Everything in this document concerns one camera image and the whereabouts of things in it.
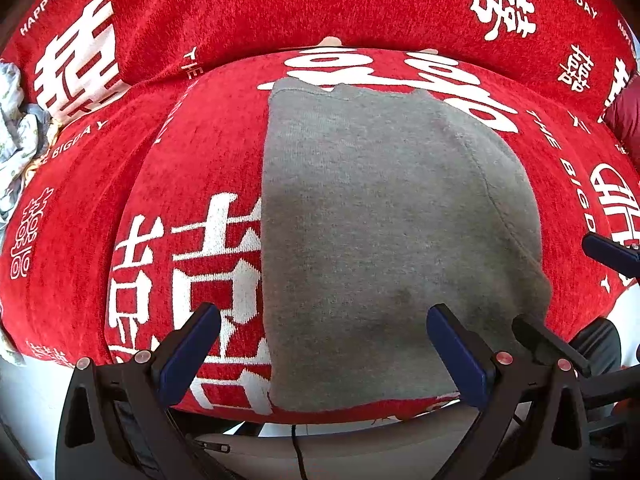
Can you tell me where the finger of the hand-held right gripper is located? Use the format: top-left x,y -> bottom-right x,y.
581,232 -> 640,282
511,314 -> 640,408

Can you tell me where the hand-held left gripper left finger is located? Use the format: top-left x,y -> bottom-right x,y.
55,302 -> 223,480

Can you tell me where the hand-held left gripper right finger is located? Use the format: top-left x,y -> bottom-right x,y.
426,302 -> 594,480

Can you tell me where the grey sweater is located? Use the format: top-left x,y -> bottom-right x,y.
260,77 -> 553,411

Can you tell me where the person's dark trouser leg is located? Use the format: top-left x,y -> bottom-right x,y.
570,319 -> 623,378

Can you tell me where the maroon cushion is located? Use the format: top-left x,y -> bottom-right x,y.
602,77 -> 640,161

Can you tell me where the red printed blanket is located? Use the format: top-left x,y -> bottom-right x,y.
0,0 -> 640,426

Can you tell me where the light patterned cloth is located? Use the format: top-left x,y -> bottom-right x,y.
0,60 -> 61,226

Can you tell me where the black cable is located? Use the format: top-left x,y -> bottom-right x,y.
291,422 -> 308,480

